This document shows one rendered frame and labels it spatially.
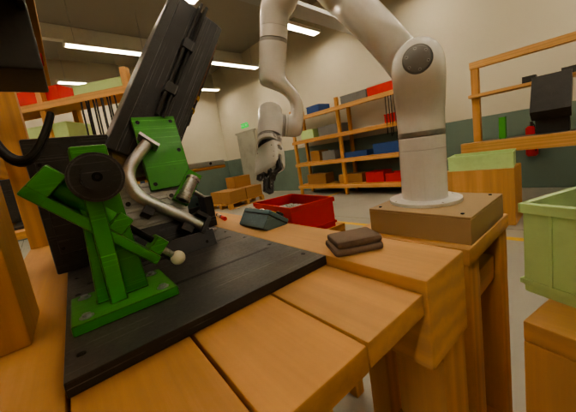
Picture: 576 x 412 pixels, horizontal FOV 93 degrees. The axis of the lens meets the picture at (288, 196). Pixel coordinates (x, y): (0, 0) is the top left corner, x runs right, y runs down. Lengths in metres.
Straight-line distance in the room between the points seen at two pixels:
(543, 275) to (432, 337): 0.26
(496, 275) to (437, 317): 0.51
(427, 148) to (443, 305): 0.43
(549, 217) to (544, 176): 5.26
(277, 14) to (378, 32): 0.31
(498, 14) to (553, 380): 5.75
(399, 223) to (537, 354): 0.36
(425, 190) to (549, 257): 0.31
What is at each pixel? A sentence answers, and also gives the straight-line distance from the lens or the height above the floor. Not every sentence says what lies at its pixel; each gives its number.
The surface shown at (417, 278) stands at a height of 0.90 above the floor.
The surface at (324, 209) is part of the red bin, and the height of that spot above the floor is 0.88.
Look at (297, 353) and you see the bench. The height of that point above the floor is 0.88.
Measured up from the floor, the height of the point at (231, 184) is 0.55.
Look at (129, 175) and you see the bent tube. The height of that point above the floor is 1.12.
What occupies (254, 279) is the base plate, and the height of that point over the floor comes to 0.90.
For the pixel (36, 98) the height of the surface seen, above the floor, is 2.16.
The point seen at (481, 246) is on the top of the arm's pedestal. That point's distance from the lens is 0.79.
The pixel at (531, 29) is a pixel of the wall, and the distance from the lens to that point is 5.97.
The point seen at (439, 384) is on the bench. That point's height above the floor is 0.69.
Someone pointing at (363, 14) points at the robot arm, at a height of 1.44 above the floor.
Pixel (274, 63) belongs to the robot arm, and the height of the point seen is 1.40.
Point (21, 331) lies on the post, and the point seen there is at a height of 0.91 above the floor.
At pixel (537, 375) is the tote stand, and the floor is 0.70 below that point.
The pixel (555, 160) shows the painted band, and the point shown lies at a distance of 5.85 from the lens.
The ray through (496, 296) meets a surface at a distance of 1.03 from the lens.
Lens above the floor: 1.11
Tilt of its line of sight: 8 degrees down
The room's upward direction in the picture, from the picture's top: 9 degrees counter-clockwise
